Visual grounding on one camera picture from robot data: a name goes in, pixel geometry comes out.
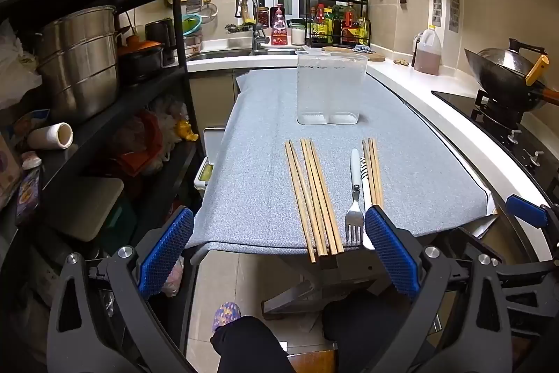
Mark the stainless steel steamer pot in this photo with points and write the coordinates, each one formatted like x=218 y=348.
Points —
x=78 y=62

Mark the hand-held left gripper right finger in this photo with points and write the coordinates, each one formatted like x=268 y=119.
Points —
x=393 y=253

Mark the white lidded jar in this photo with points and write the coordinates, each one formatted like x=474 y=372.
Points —
x=297 y=35

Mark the colourful cardboard box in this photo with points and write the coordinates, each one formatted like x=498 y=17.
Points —
x=8 y=170

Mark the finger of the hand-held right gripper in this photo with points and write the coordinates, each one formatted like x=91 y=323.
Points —
x=533 y=277
x=526 y=210

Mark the dark snack packet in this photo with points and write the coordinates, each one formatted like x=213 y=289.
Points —
x=28 y=198

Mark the chrome sink faucet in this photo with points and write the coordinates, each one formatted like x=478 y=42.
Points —
x=255 y=19

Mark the row of wooden chopsticks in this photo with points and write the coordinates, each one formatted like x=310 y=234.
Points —
x=321 y=202

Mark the person's right leg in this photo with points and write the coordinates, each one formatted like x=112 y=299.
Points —
x=362 y=325

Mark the white trash bin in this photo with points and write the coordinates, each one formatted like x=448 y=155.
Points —
x=212 y=163

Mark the pile of plastic bags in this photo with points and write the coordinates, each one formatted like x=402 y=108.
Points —
x=144 y=141

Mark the yellow plastic bag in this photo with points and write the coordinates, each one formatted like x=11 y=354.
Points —
x=185 y=130

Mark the blue scrubbing cloth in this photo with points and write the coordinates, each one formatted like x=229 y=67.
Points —
x=362 y=48

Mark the white plastic bag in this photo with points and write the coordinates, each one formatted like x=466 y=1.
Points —
x=15 y=71

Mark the cooking oil jug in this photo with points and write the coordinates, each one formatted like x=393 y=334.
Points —
x=427 y=54

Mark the stainless steel sink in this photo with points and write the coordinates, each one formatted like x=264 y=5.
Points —
x=236 y=53

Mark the beige cutting board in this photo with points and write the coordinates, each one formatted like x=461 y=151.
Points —
x=85 y=209

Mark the hanging metal strainer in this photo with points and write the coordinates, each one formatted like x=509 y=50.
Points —
x=208 y=12

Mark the ginger pieces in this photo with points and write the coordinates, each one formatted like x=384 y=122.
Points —
x=401 y=61

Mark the row of sauce bottles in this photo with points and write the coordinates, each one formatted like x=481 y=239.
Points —
x=336 y=25

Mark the black kettle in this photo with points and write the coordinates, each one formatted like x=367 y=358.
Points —
x=159 y=33

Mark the black pot with orange lid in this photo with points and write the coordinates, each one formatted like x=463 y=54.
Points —
x=139 y=56

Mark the red refill pouch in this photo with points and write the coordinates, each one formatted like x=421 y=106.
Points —
x=279 y=28

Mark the red chili jar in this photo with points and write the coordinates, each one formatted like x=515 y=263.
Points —
x=263 y=18

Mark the wooden utensil bundle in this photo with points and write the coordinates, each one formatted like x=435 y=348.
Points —
x=246 y=6

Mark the grey table frame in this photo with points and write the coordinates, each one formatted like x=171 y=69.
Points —
x=305 y=285

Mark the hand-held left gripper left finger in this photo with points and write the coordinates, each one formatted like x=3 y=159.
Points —
x=168 y=253

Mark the white paper roll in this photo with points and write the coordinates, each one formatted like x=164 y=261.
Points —
x=50 y=136

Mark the black gas stove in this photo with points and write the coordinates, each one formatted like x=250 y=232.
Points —
x=498 y=128

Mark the green plastic basin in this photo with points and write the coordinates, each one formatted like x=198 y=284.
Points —
x=191 y=25

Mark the clear plastic utensil holder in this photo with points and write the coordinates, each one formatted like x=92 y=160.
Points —
x=330 y=89

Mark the grey wall vent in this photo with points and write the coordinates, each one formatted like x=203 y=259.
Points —
x=455 y=6
x=437 y=3

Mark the grey table cloth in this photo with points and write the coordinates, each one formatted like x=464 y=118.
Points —
x=253 y=163

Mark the black shelf rack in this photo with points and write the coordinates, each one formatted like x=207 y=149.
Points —
x=166 y=80

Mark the black spice rack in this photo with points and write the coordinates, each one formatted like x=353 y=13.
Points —
x=367 y=14

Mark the floral slipper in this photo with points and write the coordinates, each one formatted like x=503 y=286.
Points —
x=226 y=316

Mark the round wooden cutting board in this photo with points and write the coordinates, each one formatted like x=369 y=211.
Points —
x=375 y=57

